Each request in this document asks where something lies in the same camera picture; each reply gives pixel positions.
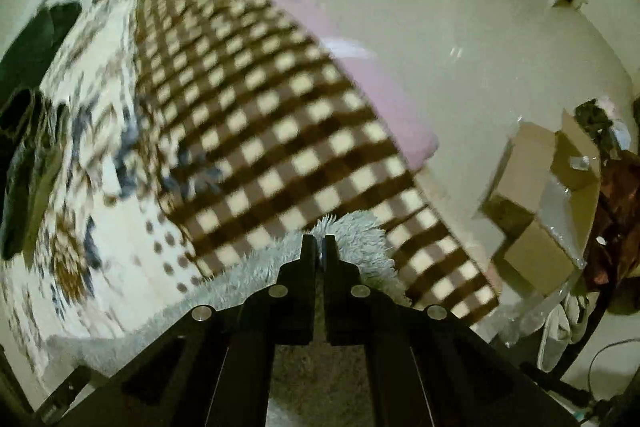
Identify dark green clothes pile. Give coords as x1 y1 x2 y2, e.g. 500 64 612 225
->
1 0 81 260

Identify pink bed sheet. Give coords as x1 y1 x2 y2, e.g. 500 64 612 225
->
274 0 439 172

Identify dark red bag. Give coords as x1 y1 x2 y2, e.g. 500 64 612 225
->
584 150 639 291

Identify cardboard box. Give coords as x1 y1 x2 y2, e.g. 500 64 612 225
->
480 112 601 297

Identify brown checkered blanket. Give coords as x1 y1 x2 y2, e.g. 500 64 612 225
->
134 0 498 325

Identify white floral blanket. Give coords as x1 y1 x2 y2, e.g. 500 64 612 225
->
1 0 246 390

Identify grey fluffy pants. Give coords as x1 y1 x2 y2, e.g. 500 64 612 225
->
48 211 401 426

